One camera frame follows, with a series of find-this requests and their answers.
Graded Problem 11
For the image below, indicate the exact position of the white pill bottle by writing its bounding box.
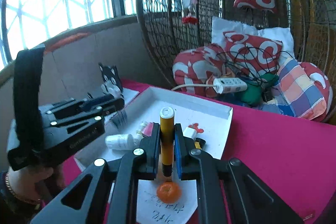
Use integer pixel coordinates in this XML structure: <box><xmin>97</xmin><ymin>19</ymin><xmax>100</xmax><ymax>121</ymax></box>
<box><xmin>105</xmin><ymin>134</ymin><xmax>134</xmax><ymax>150</ymax></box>

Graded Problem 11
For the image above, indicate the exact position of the white power strip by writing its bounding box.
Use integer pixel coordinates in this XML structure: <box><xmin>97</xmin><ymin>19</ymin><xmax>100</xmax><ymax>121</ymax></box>
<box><xmin>171</xmin><ymin>77</ymin><xmax>248</xmax><ymax>94</ymax></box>

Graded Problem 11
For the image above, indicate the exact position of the yellow lighter black top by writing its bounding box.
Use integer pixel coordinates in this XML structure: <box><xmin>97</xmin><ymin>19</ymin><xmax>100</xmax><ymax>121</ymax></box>
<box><xmin>194</xmin><ymin>138</ymin><xmax>206</xmax><ymax>149</ymax></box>

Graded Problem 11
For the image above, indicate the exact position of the green cloth bundle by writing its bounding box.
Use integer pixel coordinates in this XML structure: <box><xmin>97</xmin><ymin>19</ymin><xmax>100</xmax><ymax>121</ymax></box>
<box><xmin>236</xmin><ymin>73</ymin><xmax>279</xmax><ymax>107</ymax></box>

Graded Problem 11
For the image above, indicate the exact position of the pink white small box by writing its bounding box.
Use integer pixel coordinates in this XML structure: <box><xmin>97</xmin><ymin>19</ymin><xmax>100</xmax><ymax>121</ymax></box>
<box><xmin>141</xmin><ymin>122</ymin><xmax>153</xmax><ymax>138</ymax></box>

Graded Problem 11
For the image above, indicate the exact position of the white label dropper bottle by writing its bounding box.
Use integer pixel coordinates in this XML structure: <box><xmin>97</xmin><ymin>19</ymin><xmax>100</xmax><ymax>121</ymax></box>
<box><xmin>133</xmin><ymin>122</ymin><xmax>148</xmax><ymax>144</ymax></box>

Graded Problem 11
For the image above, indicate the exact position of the orange tangerine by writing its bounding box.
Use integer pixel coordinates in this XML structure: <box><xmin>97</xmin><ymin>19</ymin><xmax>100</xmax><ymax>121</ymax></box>
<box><xmin>156</xmin><ymin>181</ymin><xmax>182</xmax><ymax>204</ymax></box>

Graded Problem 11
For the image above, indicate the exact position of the white cardboard tray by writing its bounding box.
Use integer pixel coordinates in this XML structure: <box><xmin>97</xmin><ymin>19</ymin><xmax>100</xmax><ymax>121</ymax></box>
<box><xmin>75</xmin><ymin>87</ymin><xmax>233</xmax><ymax>223</ymax></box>

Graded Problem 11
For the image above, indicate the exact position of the white charger plug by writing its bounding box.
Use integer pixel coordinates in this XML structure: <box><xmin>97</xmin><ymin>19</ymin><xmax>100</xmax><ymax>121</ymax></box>
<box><xmin>183</xmin><ymin>127</ymin><xmax>197</xmax><ymax>141</ymax></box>

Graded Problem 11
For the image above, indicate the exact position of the red white square cushion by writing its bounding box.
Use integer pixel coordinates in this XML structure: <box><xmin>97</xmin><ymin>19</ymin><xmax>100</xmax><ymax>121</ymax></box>
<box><xmin>223</xmin><ymin>31</ymin><xmax>282</xmax><ymax>78</ymax></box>

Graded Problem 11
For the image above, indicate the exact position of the red white seat cushion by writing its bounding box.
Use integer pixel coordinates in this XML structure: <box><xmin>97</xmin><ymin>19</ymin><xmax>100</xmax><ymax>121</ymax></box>
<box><xmin>173</xmin><ymin>44</ymin><xmax>235</xmax><ymax>98</ymax></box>

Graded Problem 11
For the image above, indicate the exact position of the black cat phone stand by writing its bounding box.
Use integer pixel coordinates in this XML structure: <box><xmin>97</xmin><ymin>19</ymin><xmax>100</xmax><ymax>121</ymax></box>
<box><xmin>98</xmin><ymin>63</ymin><xmax>123</xmax><ymax>98</ymax></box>

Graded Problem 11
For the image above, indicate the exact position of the plaid checkered cushion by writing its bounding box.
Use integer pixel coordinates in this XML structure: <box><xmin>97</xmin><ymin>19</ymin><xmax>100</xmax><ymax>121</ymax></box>
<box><xmin>259</xmin><ymin>58</ymin><xmax>333</xmax><ymax>122</ymax></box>

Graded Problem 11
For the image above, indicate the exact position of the left hand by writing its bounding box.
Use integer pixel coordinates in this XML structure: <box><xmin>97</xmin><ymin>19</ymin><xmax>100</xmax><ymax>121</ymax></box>
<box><xmin>5</xmin><ymin>164</ymin><xmax>66</xmax><ymax>203</ymax></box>

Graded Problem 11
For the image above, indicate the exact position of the black tangled cable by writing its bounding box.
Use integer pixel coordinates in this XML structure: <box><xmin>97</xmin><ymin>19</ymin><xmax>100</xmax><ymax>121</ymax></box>
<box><xmin>217</xmin><ymin>47</ymin><xmax>295</xmax><ymax>85</ymax></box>

